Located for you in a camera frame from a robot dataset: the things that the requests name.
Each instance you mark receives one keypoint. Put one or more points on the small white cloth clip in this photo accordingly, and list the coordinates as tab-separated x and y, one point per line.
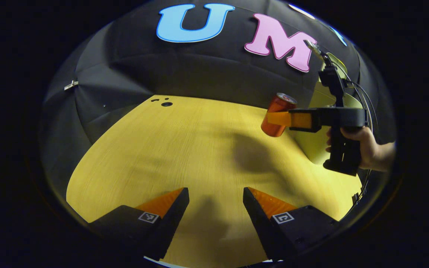
71	85

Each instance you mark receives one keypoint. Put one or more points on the pale green desktop garbage bin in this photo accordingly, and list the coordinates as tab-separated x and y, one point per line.
313	143

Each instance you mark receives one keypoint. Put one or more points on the red pop can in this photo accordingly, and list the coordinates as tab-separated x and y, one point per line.
274	119

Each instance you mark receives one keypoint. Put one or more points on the black backdrop cloth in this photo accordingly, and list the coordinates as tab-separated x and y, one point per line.
125	67

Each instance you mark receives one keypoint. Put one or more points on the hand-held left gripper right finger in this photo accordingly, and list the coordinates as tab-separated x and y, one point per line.
257	219

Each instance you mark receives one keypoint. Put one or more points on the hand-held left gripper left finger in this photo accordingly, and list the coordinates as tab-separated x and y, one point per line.
171	214

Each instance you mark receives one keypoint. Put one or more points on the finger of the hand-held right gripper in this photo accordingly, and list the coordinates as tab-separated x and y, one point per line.
300	120

